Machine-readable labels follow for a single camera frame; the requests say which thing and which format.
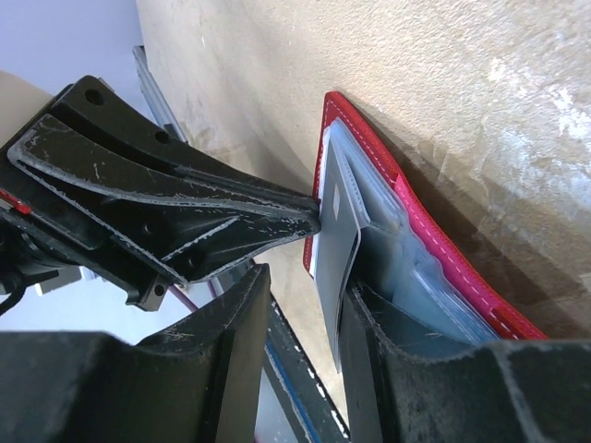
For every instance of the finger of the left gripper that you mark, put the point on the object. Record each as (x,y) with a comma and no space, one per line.
(102,116)
(210,229)

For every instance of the aluminium frame rail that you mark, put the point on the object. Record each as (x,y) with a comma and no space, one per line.
(160,109)

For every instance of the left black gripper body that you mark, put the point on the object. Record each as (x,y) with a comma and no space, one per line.
(47,229)

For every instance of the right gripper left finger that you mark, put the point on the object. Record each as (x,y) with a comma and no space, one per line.
(195,381)

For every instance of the red leather card holder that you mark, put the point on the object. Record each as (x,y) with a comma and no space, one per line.
(403,254)

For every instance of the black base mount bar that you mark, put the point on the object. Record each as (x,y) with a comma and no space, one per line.
(305,402)

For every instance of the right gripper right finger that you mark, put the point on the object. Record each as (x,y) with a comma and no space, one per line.
(406,383)

